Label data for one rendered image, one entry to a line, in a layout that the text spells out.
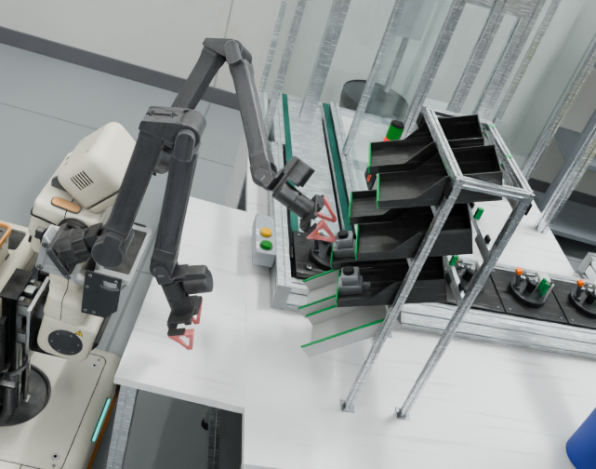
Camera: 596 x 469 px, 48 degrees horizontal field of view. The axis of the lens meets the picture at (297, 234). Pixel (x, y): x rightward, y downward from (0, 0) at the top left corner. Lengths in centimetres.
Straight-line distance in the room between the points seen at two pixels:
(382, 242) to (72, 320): 93
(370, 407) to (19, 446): 116
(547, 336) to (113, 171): 155
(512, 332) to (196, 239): 113
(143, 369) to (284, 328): 47
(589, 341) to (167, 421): 164
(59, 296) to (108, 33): 334
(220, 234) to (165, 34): 281
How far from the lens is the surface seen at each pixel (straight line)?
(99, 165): 174
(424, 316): 230
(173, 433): 288
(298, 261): 222
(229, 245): 238
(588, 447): 220
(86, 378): 265
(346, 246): 189
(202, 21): 495
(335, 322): 195
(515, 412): 228
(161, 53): 510
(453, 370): 227
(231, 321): 211
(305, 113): 316
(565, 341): 256
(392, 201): 157
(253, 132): 189
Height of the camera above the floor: 233
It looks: 35 degrees down
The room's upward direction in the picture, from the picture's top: 19 degrees clockwise
